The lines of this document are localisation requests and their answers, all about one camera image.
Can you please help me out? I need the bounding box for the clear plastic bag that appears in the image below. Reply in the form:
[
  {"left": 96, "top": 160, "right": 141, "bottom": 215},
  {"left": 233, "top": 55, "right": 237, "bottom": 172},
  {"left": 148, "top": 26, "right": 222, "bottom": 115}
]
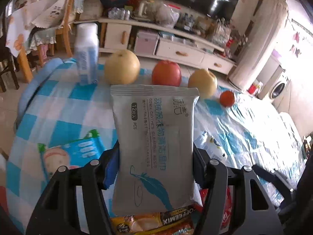
[{"left": 156, "top": 5, "right": 180, "bottom": 28}]

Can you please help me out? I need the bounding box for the dark wooden chair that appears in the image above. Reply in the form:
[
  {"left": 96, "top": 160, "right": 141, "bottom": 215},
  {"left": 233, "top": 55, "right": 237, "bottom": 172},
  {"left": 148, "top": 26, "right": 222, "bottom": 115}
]
[{"left": 0, "top": 54, "right": 20, "bottom": 93}]

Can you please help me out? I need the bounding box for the blue checkered tablecloth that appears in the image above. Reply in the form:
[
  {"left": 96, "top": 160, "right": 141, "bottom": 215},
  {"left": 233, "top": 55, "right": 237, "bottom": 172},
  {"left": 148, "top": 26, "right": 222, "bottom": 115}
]
[{"left": 7, "top": 57, "right": 306, "bottom": 235}]

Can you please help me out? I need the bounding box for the clear bag of snacks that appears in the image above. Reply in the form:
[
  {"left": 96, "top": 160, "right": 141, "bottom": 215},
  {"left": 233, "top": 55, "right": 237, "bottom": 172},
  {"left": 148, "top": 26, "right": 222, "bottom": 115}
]
[{"left": 210, "top": 20, "right": 231, "bottom": 47}]

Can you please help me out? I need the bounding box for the orange tangerine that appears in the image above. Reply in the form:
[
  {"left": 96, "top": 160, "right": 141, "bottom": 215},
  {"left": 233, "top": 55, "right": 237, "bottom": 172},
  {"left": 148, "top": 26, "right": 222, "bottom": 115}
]
[{"left": 219, "top": 90, "right": 236, "bottom": 107}]

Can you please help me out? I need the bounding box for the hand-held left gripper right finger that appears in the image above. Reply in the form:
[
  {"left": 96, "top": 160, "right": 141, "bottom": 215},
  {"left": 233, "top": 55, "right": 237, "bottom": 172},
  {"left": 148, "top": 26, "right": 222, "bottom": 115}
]
[{"left": 193, "top": 147, "right": 284, "bottom": 235}]

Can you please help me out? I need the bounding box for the cream TV cabinet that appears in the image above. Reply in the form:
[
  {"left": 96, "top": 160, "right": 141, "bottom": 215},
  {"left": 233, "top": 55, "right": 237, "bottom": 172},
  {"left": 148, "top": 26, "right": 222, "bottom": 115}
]
[{"left": 73, "top": 17, "right": 236, "bottom": 75}]

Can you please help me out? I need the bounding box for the pack of small bottles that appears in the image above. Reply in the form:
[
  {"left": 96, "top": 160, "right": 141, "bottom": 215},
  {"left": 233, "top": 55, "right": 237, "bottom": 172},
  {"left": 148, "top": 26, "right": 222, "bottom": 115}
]
[{"left": 108, "top": 6, "right": 132, "bottom": 20}]

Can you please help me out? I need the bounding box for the grey wipes packet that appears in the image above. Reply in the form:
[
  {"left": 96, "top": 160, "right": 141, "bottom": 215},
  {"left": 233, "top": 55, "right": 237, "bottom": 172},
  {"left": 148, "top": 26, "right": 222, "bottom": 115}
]
[{"left": 110, "top": 84, "right": 203, "bottom": 217}]

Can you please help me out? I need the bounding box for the red bag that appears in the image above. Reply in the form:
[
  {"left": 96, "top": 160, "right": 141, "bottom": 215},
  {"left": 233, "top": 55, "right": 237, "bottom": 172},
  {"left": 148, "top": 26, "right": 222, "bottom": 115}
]
[{"left": 248, "top": 82, "right": 263, "bottom": 95}]

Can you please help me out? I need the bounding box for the white and blue packet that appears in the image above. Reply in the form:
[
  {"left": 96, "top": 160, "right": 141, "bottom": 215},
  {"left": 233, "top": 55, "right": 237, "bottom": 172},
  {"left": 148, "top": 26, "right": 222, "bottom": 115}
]
[{"left": 194, "top": 130, "right": 228, "bottom": 161}]

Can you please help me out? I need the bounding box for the yellow pear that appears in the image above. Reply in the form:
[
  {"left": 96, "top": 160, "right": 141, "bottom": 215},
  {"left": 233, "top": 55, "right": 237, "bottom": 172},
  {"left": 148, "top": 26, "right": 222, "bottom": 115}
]
[
  {"left": 104, "top": 49, "right": 140, "bottom": 85},
  {"left": 188, "top": 69, "right": 218, "bottom": 99}
]

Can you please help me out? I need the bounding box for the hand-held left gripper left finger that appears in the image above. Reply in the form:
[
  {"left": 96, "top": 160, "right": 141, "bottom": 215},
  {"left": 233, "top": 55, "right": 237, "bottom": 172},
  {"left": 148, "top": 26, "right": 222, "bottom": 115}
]
[{"left": 26, "top": 149, "right": 120, "bottom": 235}]

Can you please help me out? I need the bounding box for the white blue tissue pack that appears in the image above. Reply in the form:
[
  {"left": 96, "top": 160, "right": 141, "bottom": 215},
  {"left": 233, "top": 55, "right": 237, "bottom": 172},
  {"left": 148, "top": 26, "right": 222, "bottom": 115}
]
[{"left": 74, "top": 23, "right": 99, "bottom": 86}]

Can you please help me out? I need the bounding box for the yellow snack packet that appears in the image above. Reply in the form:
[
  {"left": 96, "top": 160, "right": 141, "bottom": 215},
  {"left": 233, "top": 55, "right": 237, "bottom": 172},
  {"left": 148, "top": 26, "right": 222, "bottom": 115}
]
[{"left": 110, "top": 214, "right": 196, "bottom": 235}]

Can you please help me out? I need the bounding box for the red snack packet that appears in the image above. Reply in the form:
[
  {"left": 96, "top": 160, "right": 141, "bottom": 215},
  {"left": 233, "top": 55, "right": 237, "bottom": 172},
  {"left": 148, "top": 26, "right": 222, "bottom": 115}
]
[{"left": 199, "top": 186, "right": 233, "bottom": 230}]

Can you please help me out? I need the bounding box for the light wooden chair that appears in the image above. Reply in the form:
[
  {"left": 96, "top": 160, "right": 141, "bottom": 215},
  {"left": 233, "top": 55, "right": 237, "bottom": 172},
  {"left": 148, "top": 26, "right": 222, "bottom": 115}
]
[{"left": 55, "top": 0, "right": 81, "bottom": 57}]

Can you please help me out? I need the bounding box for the white electric kettle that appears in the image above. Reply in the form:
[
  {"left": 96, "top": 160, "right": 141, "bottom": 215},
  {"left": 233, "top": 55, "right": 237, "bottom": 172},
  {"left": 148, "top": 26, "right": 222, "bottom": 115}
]
[{"left": 137, "top": 0, "right": 159, "bottom": 19}]

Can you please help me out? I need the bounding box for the blue wet wipes packet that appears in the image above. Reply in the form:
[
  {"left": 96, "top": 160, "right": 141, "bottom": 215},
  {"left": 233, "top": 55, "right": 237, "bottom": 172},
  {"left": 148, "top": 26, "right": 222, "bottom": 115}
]
[{"left": 37, "top": 129, "right": 105, "bottom": 184}]

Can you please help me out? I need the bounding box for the standing air conditioner lace cover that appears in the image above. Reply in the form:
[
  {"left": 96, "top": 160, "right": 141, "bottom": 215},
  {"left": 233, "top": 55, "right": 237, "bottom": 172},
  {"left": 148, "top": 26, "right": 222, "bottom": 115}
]
[{"left": 227, "top": 0, "right": 289, "bottom": 91}]

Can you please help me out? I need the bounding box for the pink storage box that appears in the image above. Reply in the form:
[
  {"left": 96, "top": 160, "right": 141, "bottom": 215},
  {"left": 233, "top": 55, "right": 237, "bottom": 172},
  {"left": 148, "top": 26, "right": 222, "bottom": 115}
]
[{"left": 134, "top": 31, "right": 159, "bottom": 55}]

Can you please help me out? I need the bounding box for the white washing machine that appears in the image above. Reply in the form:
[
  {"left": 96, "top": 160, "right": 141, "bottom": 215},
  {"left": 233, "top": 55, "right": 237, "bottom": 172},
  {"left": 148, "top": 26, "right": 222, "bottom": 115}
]
[{"left": 259, "top": 65, "right": 291, "bottom": 103}]

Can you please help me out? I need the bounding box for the printed dining tablecloth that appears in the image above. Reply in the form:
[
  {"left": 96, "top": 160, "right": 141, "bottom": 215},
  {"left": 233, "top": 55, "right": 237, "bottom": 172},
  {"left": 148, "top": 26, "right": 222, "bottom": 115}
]
[{"left": 5, "top": 7, "right": 57, "bottom": 57}]

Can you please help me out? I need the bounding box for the red apple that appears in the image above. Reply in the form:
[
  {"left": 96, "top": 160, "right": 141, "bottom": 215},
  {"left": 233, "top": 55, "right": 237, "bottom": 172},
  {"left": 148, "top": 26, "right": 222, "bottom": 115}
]
[{"left": 152, "top": 60, "right": 182, "bottom": 87}]

